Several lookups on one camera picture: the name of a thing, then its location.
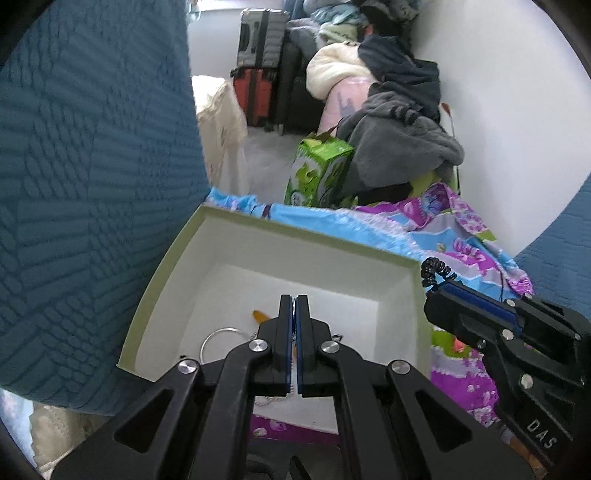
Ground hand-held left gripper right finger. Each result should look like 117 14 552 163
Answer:
295 294 539 480

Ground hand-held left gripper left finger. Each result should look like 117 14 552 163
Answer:
48 294 296 480

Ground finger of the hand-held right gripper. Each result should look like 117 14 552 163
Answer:
440 282 591 343
424 290 581 387

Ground pale green cardboard box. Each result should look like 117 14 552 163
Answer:
115 204 432 435

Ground dark blue bead bracelet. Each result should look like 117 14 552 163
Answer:
420 257 456 293

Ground silver bangle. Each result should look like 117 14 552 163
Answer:
200 327 252 365

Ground person's right hand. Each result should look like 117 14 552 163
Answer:
499 425 542 468

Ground blue textured chair cover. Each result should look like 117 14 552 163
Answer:
0 0 213 416
514 173 591 324

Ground floral purple blue cloth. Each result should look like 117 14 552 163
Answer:
205 182 535 435

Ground green cloth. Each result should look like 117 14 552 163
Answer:
410 173 456 200

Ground green printed carton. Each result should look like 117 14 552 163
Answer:
285 134 355 208

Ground grey fleece garment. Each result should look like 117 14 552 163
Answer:
339 95 465 197

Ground cream lace covered table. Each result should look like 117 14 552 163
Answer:
191 75 250 195

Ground pink garment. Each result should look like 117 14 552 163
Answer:
318 78 371 136

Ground red suitcase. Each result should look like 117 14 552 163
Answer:
231 67 285 128

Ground black suitcase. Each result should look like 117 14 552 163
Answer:
277 30 325 136

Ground dark navy garment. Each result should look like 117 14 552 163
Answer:
358 36 442 123

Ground beige quilted blanket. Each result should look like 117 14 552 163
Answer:
28 401 112 476

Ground cream white jacket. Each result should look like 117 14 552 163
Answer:
306 42 370 99

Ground grey suitcase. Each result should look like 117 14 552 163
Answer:
236 8 291 71

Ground pile of mixed clothes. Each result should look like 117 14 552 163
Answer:
300 0 419 45

